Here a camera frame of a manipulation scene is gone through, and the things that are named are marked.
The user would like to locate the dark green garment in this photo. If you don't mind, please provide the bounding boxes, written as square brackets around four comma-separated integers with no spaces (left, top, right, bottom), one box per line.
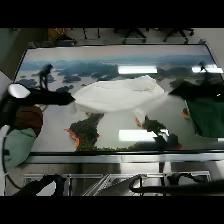
[181,94,224,139]

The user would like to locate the brown garment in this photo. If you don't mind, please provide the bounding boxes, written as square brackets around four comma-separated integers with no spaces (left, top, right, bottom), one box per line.
[13,104,45,138]

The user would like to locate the black office chair base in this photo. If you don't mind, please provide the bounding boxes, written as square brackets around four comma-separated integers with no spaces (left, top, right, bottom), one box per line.
[162,27,195,45]
[121,27,148,45]

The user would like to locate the silver frame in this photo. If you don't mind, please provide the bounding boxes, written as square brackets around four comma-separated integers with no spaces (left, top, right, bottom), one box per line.
[0,152,224,197]

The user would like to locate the white T-shirt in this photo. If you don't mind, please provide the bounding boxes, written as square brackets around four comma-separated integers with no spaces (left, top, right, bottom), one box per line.
[68,74,169,127]

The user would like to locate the black cable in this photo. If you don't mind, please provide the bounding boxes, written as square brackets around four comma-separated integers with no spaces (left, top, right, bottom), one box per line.
[128,174,145,195]

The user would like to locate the pale green garment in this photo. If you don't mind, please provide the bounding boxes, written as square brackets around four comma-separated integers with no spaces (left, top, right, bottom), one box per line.
[2,127,38,170]

